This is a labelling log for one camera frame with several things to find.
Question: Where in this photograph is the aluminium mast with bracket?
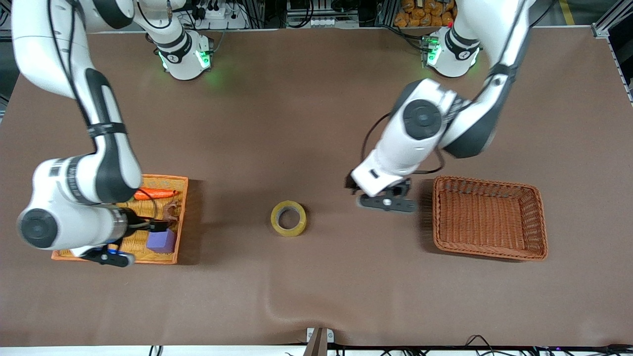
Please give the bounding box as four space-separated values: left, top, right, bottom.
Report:
305 327 335 356

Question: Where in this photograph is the aluminium frame profile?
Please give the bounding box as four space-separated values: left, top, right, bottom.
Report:
591 0 633 39

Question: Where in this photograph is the orange toy carrot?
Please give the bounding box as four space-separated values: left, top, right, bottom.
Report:
134 188 179 200

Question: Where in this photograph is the purple block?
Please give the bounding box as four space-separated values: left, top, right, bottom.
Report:
146 228 178 255

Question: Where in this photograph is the yellow orange-rimmed wicker tray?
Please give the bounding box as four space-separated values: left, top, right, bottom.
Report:
51 174 189 266

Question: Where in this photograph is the yellow clear tape roll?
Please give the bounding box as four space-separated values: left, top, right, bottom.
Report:
270 200 308 237

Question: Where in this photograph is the pile of orange bread toys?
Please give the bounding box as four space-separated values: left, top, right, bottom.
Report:
393 0 458 28

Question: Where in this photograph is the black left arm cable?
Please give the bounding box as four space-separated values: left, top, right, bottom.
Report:
362 113 446 175

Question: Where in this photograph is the black looped cable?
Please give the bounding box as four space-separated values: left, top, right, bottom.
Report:
464 335 502 356

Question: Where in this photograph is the brown wicker basket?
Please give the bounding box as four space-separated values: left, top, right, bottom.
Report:
432 176 549 262

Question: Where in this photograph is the white long socket strip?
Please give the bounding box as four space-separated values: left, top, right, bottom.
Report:
286 17 360 28

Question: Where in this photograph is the white power strip with plugs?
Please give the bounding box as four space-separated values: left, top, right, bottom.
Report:
194 0 249 30

